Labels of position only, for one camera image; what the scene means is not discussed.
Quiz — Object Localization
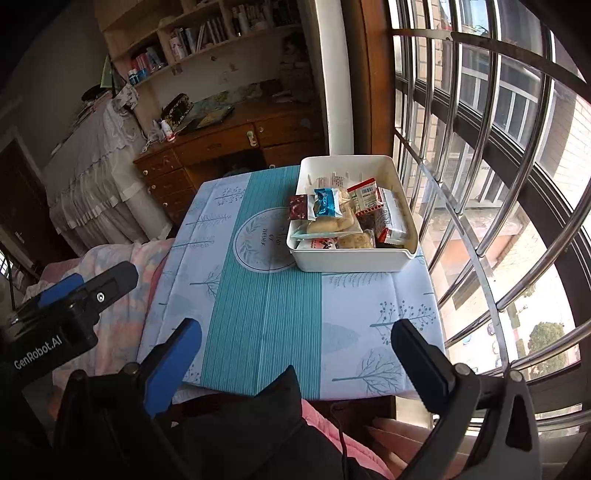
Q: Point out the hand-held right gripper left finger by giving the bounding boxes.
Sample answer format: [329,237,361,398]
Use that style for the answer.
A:
[51,318,203,480]

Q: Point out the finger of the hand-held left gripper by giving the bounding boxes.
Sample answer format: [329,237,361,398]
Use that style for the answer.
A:
[69,261,139,320]
[9,272,86,324]

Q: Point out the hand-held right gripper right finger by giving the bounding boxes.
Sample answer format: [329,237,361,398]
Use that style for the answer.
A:
[390,318,543,480]

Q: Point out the white plastic bin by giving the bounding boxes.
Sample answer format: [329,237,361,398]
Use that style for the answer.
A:
[286,155,420,273]

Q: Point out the dark date packet red edges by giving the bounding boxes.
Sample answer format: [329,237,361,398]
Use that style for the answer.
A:
[358,188,411,245]

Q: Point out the clear bread packet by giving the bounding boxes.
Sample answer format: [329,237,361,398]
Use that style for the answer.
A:
[295,213,363,238]

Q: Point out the red white barcode snack packet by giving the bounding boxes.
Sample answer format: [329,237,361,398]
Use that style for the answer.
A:
[346,178,385,214]

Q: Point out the blue snack packet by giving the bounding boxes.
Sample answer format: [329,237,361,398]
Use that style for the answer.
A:
[313,188,343,217]

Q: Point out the pink floral blanket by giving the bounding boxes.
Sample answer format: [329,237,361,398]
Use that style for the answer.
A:
[23,237,185,402]

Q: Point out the beige wooden stool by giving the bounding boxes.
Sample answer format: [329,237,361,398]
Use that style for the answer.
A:
[369,415,444,472]

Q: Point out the dark wooden cabinet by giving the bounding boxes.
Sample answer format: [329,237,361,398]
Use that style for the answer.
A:
[0,129,61,282]

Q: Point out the white frilled cloth cover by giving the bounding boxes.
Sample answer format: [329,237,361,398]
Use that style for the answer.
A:
[44,99,174,259]

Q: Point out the black jacket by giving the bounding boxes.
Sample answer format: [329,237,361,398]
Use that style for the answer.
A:
[175,364,370,480]

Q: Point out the pink padded garment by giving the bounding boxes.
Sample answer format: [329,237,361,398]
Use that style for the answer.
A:
[300,397,391,480]

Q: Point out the brown wooden desk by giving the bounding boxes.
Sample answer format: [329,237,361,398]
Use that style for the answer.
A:
[133,95,331,227]

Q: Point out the black patterned case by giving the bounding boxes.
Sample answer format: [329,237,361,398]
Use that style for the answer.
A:
[159,93,195,125]

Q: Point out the patterned fabric pouch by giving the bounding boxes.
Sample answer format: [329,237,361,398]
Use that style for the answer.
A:
[112,83,140,110]

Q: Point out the cluster of small bottles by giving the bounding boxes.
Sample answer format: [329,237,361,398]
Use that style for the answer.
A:
[127,45,169,86]

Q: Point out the light wooden bookshelf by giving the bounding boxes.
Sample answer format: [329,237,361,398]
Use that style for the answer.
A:
[92,0,324,107]

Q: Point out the brown wooden window trim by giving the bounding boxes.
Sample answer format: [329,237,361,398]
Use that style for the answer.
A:
[342,0,398,160]

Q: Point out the row of books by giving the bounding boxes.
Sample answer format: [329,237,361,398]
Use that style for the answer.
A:
[168,14,232,61]

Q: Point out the white vertical pipe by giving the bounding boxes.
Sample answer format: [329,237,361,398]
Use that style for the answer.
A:
[314,0,358,158]

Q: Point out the doll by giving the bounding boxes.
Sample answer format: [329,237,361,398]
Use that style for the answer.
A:
[274,34,319,104]

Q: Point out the black cable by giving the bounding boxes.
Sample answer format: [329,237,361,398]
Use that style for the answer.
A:
[329,401,352,480]

